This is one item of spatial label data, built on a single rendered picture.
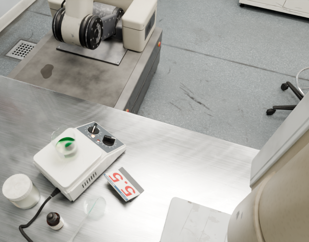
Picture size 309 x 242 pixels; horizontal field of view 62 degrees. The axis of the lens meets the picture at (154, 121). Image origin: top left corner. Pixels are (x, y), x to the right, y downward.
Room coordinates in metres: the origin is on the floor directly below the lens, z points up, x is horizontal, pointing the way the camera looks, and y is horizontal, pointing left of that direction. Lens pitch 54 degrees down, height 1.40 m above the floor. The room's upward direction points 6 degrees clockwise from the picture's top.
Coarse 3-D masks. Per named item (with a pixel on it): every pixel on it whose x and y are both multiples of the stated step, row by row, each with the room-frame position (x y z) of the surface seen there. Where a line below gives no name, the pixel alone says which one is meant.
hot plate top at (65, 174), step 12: (48, 144) 0.30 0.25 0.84; (84, 144) 0.31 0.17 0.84; (36, 156) 0.26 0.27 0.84; (48, 156) 0.27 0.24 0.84; (84, 156) 0.28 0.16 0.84; (96, 156) 0.28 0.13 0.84; (48, 168) 0.24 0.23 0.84; (60, 168) 0.24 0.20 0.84; (72, 168) 0.24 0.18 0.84; (84, 168) 0.24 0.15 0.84; (60, 180) 0.21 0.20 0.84; (72, 180) 0.21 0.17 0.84
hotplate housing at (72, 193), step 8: (104, 152) 0.30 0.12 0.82; (112, 152) 0.31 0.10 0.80; (120, 152) 0.33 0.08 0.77; (104, 160) 0.28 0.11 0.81; (112, 160) 0.30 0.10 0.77; (40, 168) 0.24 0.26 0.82; (96, 168) 0.26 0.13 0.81; (104, 168) 0.28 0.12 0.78; (48, 176) 0.22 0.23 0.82; (88, 176) 0.24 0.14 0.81; (96, 176) 0.25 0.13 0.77; (56, 184) 0.21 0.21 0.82; (72, 184) 0.21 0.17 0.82; (80, 184) 0.22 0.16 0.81; (88, 184) 0.23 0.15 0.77; (56, 192) 0.20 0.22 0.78; (64, 192) 0.19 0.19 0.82; (72, 192) 0.20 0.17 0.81; (80, 192) 0.21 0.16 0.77; (72, 200) 0.19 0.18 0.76
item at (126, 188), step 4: (112, 172) 0.27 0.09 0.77; (116, 172) 0.28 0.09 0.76; (108, 176) 0.25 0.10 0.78; (112, 176) 0.26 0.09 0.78; (116, 176) 0.26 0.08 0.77; (120, 176) 0.27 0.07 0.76; (112, 180) 0.24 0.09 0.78; (116, 180) 0.25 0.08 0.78; (120, 180) 0.25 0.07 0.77; (124, 180) 0.26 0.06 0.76; (116, 184) 0.23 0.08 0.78; (120, 184) 0.24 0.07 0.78; (124, 184) 0.24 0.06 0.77; (128, 184) 0.25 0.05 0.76; (120, 188) 0.23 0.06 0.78; (124, 188) 0.23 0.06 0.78; (128, 188) 0.23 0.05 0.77; (132, 188) 0.24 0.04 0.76; (124, 192) 0.22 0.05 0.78; (128, 192) 0.22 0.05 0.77; (132, 192) 0.23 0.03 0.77; (136, 192) 0.23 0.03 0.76; (128, 196) 0.21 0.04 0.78
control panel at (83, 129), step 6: (84, 126) 0.38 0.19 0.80; (90, 126) 0.39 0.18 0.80; (84, 132) 0.36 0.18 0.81; (102, 132) 0.38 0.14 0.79; (108, 132) 0.39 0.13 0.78; (90, 138) 0.34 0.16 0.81; (96, 138) 0.35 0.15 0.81; (102, 138) 0.35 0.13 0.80; (96, 144) 0.32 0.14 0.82; (102, 144) 0.33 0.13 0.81; (114, 144) 0.34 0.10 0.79; (120, 144) 0.35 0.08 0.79; (108, 150) 0.31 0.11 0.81
